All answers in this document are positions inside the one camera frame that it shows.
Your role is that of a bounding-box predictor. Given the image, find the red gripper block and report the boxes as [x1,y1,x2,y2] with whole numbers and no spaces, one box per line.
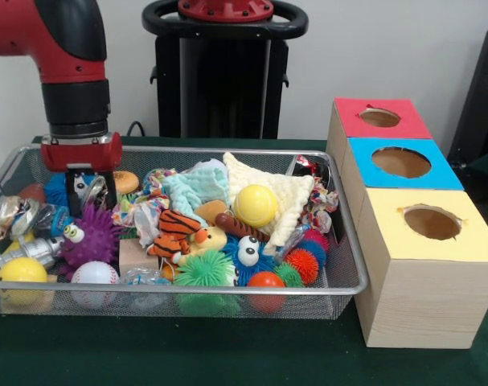
[40,131,124,219]

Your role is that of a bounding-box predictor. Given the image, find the blue spiky toy with eyes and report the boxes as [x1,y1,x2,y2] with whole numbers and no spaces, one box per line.
[44,171,96,207]

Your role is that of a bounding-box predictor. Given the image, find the shallow metal mesh bin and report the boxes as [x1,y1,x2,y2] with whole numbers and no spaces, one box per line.
[0,143,369,321]

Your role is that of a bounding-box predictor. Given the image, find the wooden box with three holes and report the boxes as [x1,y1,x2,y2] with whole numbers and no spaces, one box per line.
[326,96,488,349]

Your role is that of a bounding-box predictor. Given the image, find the toy hamburger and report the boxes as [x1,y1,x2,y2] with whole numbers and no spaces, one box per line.
[113,170,141,195]

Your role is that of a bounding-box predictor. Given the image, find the purple spiky toy with eyes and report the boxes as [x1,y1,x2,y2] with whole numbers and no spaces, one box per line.
[58,200,126,281]

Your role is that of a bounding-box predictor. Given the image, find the white baseball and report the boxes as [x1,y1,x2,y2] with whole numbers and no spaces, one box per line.
[70,260,121,310]

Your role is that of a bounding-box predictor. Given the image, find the orange striped tiger plush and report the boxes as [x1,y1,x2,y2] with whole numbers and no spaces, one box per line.
[146,208,204,265]

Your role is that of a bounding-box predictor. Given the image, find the light teal muslin cloth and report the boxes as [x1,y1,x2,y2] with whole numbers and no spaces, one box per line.
[162,164,232,226]

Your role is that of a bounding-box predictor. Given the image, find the yellow smiley ball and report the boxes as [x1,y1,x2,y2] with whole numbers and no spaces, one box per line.
[0,257,50,306]

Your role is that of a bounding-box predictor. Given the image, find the green spiky ball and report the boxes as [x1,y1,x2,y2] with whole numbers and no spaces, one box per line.
[173,248,241,317]

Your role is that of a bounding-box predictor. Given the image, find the yellow tennis ball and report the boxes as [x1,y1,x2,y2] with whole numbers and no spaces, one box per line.
[232,183,279,227]

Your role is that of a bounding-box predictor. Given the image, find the cream muslin cloth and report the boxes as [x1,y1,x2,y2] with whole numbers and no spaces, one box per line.
[222,151,316,258]

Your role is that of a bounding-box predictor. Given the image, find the orange red ball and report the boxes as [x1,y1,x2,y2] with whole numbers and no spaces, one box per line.
[246,271,287,314]

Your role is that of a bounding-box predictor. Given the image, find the black chair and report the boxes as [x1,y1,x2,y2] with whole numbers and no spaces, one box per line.
[447,27,488,162]

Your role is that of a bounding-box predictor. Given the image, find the black cable loop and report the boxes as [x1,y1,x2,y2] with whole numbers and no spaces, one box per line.
[126,120,147,138]

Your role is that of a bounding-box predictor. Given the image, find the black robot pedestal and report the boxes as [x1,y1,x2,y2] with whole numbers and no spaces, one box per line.
[141,0,310,140]

